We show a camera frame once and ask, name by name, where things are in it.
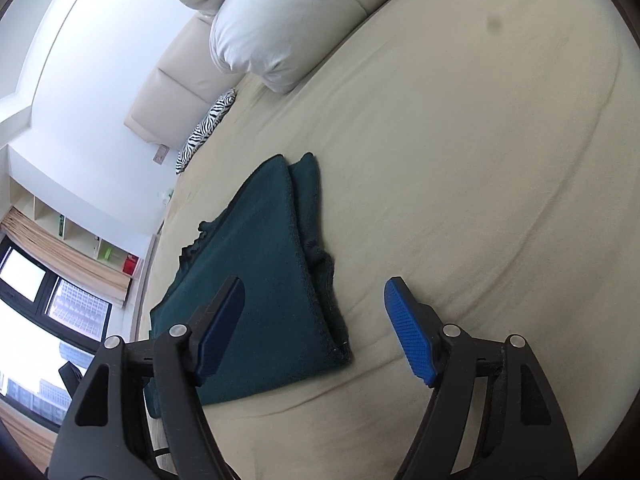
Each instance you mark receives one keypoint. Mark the beige bed sheet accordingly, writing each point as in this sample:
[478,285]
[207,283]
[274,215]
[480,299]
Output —
[486,151]

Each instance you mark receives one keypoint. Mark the zebra striped pillow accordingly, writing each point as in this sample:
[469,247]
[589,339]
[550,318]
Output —
[205,129]

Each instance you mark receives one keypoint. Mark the black framed window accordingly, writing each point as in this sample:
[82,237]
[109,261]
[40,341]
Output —
[46,322]

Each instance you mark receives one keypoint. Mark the white folded duvet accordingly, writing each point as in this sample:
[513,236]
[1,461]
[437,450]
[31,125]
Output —
[279,41]

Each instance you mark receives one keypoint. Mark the beige curtain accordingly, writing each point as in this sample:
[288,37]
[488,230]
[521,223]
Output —
[67,261]

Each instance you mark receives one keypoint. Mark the cream upholstered headboard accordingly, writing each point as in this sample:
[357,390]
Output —
[182,87]

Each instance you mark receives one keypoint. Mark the white wall shelf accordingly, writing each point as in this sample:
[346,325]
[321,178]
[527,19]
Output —
[62,228]

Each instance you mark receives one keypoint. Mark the dark green knit garment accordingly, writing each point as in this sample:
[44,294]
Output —
[269,236]

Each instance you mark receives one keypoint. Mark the red box on shelf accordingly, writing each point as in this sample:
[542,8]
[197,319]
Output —
[130,264]

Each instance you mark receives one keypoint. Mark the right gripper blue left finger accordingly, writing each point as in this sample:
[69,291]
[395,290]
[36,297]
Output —
[212,327]

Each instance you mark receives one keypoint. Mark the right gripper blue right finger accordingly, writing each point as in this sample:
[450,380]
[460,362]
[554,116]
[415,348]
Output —
[417,328]

